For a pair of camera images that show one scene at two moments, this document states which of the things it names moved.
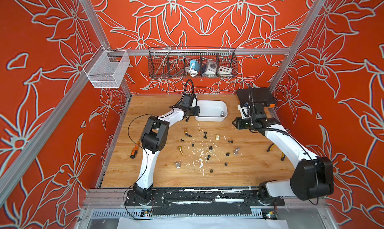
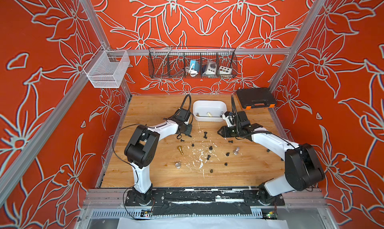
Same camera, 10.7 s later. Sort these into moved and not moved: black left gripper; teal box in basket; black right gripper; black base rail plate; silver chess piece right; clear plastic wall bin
Moved: black left gripper; black right gripper
Not moved: clear plastic wall bin; teal box in basket; black base rail plate; silver chess piece right
